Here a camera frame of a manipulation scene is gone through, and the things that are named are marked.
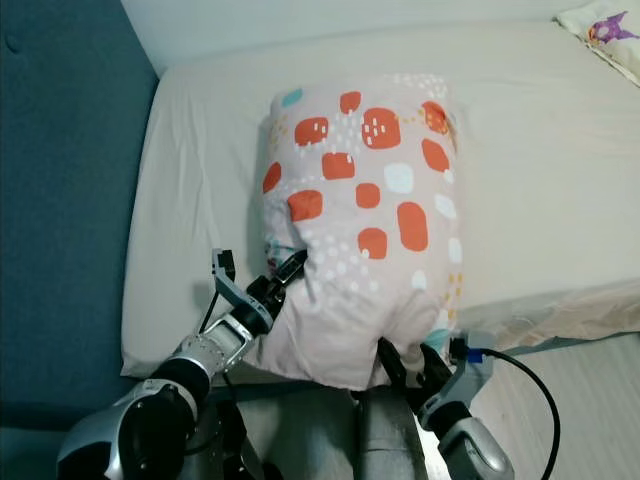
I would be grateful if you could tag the cream sheeted mattress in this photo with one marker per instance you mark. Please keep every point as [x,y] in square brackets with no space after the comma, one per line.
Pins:
[540,200]

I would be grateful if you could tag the grey robot right leg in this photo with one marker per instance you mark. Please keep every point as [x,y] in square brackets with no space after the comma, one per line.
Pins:
[385,440]

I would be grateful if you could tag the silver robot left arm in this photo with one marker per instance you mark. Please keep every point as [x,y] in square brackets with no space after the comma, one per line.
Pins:
[150,430]

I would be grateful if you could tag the cream cartoon print blanket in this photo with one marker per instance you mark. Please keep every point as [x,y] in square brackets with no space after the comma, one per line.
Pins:
[610,35]

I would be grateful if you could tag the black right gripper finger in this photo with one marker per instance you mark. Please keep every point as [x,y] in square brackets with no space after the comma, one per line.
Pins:
[433,365]
[395,368]

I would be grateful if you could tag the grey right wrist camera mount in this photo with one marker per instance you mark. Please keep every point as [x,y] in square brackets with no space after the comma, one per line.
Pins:
[465,385]

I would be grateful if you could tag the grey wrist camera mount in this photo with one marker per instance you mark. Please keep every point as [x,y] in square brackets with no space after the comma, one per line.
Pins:
[465,385]
[225,280]

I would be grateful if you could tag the pink patterned pillow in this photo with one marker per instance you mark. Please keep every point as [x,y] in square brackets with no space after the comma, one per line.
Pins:
[370,270]

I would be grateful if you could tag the blue upholstered headboard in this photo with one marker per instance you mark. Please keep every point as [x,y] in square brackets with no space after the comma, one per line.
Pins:
[60,200]

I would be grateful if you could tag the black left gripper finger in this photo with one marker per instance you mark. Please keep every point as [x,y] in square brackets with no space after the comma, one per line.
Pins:
[297,268]
[282,270]

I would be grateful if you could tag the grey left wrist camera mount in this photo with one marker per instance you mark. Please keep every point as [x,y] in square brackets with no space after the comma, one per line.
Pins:
[225,280]

